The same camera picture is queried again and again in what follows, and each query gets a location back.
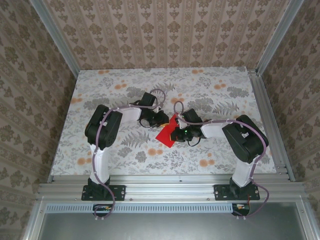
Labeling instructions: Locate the long aluminium base rail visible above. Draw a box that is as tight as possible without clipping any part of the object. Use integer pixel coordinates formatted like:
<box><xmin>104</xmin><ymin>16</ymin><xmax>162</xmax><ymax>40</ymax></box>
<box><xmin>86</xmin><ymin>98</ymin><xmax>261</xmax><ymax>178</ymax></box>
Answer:
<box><xmin>36</xmin><ymin>174</ymin><xmax>306</xmax><ymax>202</ymax></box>

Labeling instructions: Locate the black cable junction box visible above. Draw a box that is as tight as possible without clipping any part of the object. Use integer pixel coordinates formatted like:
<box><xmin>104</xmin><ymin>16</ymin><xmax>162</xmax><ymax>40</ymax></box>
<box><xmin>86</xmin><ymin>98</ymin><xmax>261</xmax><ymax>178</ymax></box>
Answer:
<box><xmin>92</xmin><ymin>203</ymin><xmax>114</xmax><ymax>217</ymax></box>
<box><xmin>231</xmin><ymin>202</ymin><xmax>251</xmax><ymax>217</ymax></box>

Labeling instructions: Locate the grey sheet metal panel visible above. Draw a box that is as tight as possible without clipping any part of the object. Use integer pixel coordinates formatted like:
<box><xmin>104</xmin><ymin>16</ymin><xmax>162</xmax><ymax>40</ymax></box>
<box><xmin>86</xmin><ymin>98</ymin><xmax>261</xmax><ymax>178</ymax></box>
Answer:
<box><xmin>37</xmin><ymin>202</ymin><xmax>310</xmax><ymax>240</ymax></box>

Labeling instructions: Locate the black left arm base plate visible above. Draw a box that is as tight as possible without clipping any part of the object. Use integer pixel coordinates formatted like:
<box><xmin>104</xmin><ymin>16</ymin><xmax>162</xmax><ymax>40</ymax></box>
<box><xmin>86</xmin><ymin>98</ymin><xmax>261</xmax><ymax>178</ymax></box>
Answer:
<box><xmin>81</xmin><ymin>184</ymin><xmax>126</xmax><ymax>202</ymax></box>

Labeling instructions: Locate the red square cloth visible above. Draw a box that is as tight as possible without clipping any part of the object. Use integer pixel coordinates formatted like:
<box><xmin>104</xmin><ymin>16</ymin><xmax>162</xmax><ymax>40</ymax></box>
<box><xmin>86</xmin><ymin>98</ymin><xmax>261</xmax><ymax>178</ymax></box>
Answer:
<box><xmin>154</xmin><ymin>114</ymin><xmax>180</xmax><ymax>149</ymax></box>

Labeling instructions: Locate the aluminium frame post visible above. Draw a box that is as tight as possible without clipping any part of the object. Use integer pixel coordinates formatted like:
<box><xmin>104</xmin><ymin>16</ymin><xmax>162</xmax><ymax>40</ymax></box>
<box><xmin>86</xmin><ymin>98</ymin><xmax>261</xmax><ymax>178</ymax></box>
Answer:
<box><xmin>29</xmin><ymin>0</ymin><xmax>80</xmax><ymax>79</ymax></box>
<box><xmin>255</xmin><ymin>0</ymin><xmax>306</xmax><ymax>76</ymax></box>

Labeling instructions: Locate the floral patterned table cover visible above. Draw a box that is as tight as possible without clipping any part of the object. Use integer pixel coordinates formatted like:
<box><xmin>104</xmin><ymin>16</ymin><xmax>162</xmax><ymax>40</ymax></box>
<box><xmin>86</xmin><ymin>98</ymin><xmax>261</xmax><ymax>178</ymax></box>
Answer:
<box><xmin>49</xmin><ymin>66</ymin><xmax>279</xmax><ymax>177</ymax></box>

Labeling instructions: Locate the grey slotted cable duct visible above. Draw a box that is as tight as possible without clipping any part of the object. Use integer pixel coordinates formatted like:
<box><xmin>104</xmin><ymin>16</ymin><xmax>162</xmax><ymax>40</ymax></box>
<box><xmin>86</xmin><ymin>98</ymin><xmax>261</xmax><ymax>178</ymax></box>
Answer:
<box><xmin>45</xmin><ymin>202</ymin><xmax>233</xmax><ymax>214</ymax></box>

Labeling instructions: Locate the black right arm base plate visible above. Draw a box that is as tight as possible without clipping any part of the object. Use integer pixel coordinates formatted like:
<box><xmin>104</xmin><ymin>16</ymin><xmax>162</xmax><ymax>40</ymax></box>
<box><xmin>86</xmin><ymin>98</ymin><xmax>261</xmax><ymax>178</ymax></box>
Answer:
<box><xmin>214</xmin><ymin>183</ymin><xmax>261</xmax><ymax>202</ymax></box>

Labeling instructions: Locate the aluminium table edge rail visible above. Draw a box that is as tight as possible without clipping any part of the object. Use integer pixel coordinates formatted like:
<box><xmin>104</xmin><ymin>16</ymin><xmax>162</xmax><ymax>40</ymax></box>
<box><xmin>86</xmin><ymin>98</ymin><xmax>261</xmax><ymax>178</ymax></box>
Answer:
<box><xmin>247</xmin><ymin>70</ymin><xmax>296</xmax><ymax>183</ymax></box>

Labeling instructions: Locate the aluminium frame bar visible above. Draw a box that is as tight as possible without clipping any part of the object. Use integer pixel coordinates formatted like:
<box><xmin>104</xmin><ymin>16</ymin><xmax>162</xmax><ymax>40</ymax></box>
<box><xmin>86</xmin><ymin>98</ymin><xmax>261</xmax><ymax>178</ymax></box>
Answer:
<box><xmin>22</xmin><ymin>196</ymin><xmax>48</xmax><ymax>240</ymax></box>
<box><xmin>296</xmin><ymin>197</ymin><xmax>320</xmax><ymax>240</ymax></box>

